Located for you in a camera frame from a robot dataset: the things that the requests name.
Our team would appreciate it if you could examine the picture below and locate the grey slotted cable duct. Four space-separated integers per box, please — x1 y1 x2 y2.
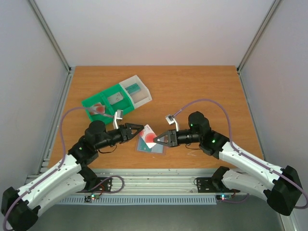
58 195 217 206

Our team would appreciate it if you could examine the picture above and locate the aluminium corner post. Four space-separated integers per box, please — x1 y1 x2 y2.
237 0 283 75
27 0 72 73

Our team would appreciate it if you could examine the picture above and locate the green plastic bin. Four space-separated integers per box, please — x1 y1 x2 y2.
81 84 134 115

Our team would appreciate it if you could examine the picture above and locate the left small circuit board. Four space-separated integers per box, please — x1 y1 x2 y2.
84 194 100 203

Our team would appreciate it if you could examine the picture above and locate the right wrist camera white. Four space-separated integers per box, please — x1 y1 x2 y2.
165 115 180 131

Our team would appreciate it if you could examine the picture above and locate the white translucent plastic bin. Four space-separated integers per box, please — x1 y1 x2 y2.
119 75 152 109

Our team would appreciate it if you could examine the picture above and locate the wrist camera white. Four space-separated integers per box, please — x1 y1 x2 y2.
113 109 123 129
165 115 180 131

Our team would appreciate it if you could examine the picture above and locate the right small circuit board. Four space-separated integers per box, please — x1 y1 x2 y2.
216 194 235 201

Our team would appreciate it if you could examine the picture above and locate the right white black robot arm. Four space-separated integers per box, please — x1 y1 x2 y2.
154 112 304 216

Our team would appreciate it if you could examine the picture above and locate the teal card in white bin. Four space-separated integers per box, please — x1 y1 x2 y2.
125 83 141 95

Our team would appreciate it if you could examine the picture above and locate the small circuit board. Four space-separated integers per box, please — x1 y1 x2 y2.
216 194 235 201
84 194 100 203

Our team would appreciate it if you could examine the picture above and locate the red circle white card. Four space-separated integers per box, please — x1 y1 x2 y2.
139 124 157 148

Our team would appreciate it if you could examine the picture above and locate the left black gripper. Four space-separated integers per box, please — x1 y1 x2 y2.
96 123 144 150

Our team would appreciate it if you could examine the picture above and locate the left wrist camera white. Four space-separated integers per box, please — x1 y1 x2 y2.
113 109 123 129

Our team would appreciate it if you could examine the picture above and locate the red circle card in bin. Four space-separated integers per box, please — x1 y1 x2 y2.
89 103 105 116

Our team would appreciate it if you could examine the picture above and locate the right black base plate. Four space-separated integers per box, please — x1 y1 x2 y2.
193 177 240 193

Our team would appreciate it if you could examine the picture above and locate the teal credit card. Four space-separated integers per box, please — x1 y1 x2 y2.
137 137 152 153

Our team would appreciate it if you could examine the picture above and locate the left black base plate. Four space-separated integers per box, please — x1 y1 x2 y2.
81 178 112 193

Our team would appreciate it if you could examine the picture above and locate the grey card in green bin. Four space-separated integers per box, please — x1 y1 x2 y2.
107 92 124 105

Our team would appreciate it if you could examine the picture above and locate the pink card holder wallet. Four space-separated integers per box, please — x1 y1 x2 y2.
135 136 168 156

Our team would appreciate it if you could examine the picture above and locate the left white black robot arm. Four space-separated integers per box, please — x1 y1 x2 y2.
0 121 144 231

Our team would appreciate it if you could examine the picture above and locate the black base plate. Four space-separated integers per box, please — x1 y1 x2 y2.
81 178 112 193
193 177 240 193

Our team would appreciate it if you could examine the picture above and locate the aluminium rail frame front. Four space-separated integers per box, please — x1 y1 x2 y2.
24 168 287 195

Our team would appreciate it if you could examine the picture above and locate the right aluminium corner post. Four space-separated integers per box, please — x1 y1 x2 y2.
237 0 283 75

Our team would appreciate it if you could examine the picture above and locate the left aluminium corner post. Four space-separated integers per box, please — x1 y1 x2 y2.
27 0 72 73

